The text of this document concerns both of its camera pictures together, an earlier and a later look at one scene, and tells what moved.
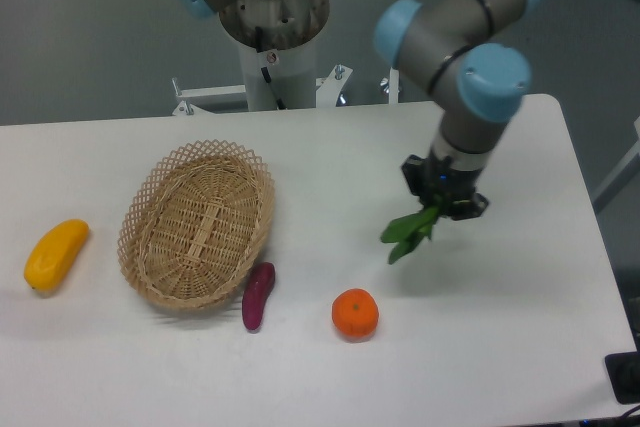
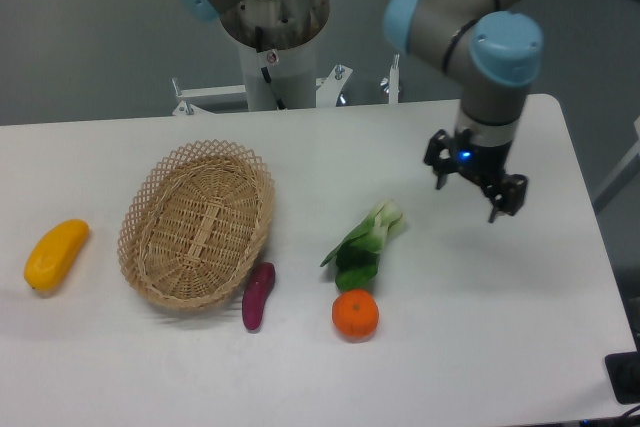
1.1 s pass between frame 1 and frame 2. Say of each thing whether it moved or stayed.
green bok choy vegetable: moved
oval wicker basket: stayed
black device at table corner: stayed
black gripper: moved
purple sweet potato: stayed
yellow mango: stayed
